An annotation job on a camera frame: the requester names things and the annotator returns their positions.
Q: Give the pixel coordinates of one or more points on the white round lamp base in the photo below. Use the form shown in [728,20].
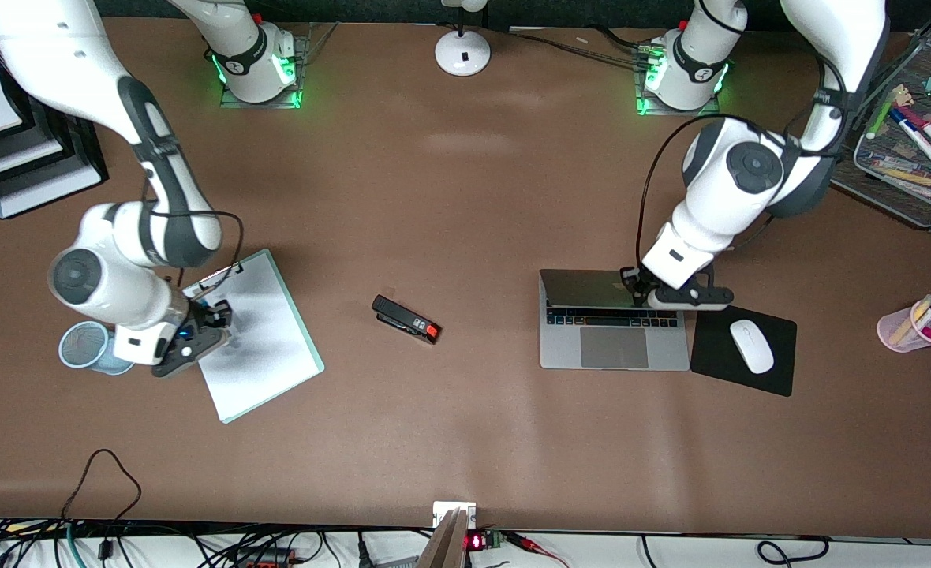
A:
[462,54]

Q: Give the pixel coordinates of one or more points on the pink mesh pen cup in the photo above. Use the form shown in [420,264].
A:
[895,331]

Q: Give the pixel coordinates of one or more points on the red probe lead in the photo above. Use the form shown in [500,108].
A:
[532,544]

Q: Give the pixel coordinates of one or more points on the green marker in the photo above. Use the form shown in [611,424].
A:
[882,114]

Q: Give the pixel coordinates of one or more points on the black stacked letter tray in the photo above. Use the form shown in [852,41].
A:
[79,158]

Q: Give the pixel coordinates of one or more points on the yellow marker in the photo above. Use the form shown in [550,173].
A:
[911,319]

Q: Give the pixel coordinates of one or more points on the black stapler with red tip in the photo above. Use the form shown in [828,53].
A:
[402,318]

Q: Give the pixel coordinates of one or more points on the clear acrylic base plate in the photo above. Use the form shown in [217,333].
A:
[308,47]
[641,102]

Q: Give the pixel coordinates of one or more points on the white computer mouse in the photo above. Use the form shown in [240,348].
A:
[752,345]

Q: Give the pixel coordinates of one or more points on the white wall box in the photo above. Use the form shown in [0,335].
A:
[454,509]

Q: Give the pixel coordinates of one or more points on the wooden post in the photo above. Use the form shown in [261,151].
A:
[443,544]

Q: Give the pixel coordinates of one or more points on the red LED display module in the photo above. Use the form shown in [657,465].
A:
[477,541]

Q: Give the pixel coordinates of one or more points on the blue mesh pen cup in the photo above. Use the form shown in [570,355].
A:
[83,347]

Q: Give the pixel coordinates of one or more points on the black mouse pad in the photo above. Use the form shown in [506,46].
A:
[718,355]

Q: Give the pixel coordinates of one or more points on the white paper sheet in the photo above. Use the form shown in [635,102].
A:
[264,355]

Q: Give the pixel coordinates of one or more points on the white marker with blue cap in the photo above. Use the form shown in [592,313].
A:
[917,138]

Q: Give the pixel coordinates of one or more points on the silver laptop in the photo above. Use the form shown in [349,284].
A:
[615,347]

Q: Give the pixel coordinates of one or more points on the teal clipboard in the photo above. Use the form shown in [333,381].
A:
[315,364]

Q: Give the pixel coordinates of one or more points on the black power strip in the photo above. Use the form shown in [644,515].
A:
[264,558]

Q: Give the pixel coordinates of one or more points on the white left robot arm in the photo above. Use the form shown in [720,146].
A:
[734,170]

